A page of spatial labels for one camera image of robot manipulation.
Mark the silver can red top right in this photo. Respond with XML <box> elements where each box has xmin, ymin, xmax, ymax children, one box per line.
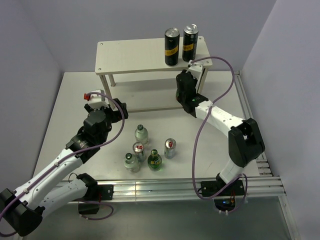
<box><xmin>164</xmin><ymin>138</ymin><xmax>177</xmax><ymax>159</ymax></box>

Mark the clear bottle green cap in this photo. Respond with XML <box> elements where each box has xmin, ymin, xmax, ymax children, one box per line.
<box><xmin>134</xmin><ymin>124</ymin><xmax>149</xmax><ymax>145</ymax></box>
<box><xmin>124</xmin><ymin>152</ymin><xmax>140</xmax><ymax>174</ymax></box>

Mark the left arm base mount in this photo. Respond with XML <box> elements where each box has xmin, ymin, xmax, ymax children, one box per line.
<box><xmin>68</xmin><ymin>172</ymin><xmax>114</xmax><ymax>221</ymax></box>

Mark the clear bottle green cap back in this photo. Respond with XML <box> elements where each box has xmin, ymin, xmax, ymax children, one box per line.
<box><xmin>134</xmin><ymin>124</ymin><xmax>149</xmax><ymax>145</ymax></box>

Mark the black can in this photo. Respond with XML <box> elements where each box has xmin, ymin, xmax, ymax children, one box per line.
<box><xmin>182</xmin><ymin>24</ymin><xmax>199</xmax><ymax>62</ymax></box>
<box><xmin>164</xmin><ymin>27</ymin><xmax>180</xmax><ymax>66</ymax></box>

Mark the clear bottle green cap front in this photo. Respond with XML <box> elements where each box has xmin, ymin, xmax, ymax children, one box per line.
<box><xmin>124</xmin><ymin>152</ymin><xmax>140</xmax><ymax>174</ymax></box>

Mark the green glass bottle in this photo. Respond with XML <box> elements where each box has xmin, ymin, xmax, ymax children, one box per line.
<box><xmin>147</xmin><ymin>149</ymin><xmax>163</xmax><ymax>171</ymax></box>
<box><xmin>175</xmin><ymin>90</ymin><xmax>181</xmax><ymax>103</ymax></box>

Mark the silver can red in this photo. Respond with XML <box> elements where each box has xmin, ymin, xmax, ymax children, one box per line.
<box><xmin>132</xmin><ymin>141</ymin><xmax>146</xmax><ymax>163</ymax></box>
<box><xmin>164</xmin><ymin>138</ymin><xmax>177</xmax><ymax>159</ymax></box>

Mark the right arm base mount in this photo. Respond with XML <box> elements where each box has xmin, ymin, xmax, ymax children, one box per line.
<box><xmin>197</xmin><ymin>173</ymin><xmax>248</xmax><ymax>216</ymax></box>

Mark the green glass bottle front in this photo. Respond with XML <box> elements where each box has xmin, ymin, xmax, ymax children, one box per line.
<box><xmin>147</xmin><ymin>149</ymin><xmax>163</xmax><ymax>171</ymax></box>

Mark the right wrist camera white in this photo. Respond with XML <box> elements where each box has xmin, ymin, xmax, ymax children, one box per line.
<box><xmin>186</xmin><ymin>60</ymin><xmax>204</xmax><ymax>83</ymax></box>

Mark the silver can red top left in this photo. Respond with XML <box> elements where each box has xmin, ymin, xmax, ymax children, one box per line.
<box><xmin>132</xmin><ymin>141</ymin><xmax>146</xmax><ymax>163</ymax></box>

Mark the white two-tier shelf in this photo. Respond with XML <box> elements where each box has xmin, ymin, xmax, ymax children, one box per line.
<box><xmin>94</xmin><ymin>35</ymin><xmax>214</xmax><ymax>117</ymax></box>

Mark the aluminium side rail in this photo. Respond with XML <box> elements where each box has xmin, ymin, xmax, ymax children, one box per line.
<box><xmin>231</xmin><ymin>70</ymin><xmax>301</xmax><ymax>240</ymax></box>

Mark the aluminium front rail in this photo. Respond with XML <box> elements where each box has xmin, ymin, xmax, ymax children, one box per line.
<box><xmin>53</xmin><ymin>159</ymin><xmax>286</xmax><ymax>202</ymax></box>

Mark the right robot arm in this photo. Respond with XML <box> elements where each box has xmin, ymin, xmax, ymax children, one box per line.
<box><xmin>176</xmin><ymin>70</ymin><xmax>266</xmax><ymax>197</ymax></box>

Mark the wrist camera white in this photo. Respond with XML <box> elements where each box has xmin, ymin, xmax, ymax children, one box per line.
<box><xmin>186</xmin><ymin>60</ymin><xmax>204</xmax><ymax>83</ymax></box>
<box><xmin>83</xmin><ymin>93</ymin><xmax>108</xmax><ymax>109</ymax></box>

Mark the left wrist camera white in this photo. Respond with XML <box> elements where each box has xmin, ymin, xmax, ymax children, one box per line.
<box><xmin>83</xmin><ymin>93</ymin><xmax>108</xmax><ymax>109</ymax></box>

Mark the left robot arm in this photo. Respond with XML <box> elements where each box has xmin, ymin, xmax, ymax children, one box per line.
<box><xmin>0</xmin><ymin>98</ymin><xmax>129</xmax><ymax>237</ymax></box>

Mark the green glass bottle back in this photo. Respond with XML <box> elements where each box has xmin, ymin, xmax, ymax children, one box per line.
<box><xmin>175</xmin><ymin>90</ymin><xmax>181</xmax><ymax>103</ymax></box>

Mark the black can left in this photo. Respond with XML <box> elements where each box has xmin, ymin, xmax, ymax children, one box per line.
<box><xmin>164</xmin><ymin>27</ymin><xmax>180</xmax><ymax>66</ymax></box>

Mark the black can right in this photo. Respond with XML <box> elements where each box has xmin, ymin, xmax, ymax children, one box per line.
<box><xmin>182</xmin><ymin>24</ymin><xmax>199</xmax><ymax>62</ymax></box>

